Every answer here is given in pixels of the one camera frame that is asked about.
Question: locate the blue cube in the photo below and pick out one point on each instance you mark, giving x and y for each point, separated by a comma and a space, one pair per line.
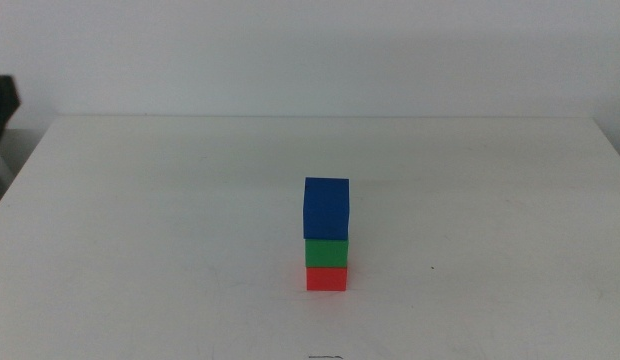
326, 207

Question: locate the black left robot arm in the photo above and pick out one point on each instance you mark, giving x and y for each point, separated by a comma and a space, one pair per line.
0, 107

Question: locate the red cube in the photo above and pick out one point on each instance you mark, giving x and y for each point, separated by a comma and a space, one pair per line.
326, 279

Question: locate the green cube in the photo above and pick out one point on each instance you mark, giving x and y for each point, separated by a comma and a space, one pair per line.
326, 252

